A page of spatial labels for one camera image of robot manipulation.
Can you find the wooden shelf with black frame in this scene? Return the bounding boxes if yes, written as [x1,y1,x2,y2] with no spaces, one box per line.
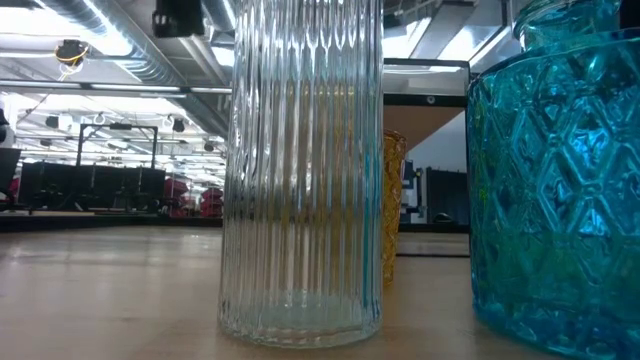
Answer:
[382,57,472,259]

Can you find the clear ribbed glass vase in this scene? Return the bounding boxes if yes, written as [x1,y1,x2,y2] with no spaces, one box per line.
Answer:
[217,0,385,350]

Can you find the black bin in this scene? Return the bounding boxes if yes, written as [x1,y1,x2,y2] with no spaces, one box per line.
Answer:
[0,147,22,201]

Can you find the blue diamond-pattern glass vase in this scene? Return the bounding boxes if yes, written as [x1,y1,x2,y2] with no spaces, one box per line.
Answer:
[465,0,640,360]

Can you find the black equipment rack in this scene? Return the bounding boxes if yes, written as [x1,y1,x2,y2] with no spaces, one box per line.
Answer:
[399,158,426,225]

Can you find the yellow wide glass vase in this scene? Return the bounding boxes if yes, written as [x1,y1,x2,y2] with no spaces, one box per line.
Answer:
[382,128,408,287]

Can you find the black background workstation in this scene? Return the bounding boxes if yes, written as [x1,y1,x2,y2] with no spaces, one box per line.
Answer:
[18,160,167,214]

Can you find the black cabinet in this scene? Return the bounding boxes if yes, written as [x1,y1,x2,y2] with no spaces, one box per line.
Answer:
[425,166,469,225]

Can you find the yellow black cable reel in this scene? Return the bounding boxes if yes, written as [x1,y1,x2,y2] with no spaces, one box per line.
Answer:
[53,38,90,69]

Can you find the black background rig frame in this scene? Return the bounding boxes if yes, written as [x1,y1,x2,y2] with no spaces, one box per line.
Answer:
[74,122,160,169]

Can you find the red storage bins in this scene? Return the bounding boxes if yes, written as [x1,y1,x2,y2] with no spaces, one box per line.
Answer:
[163,177,225,219]

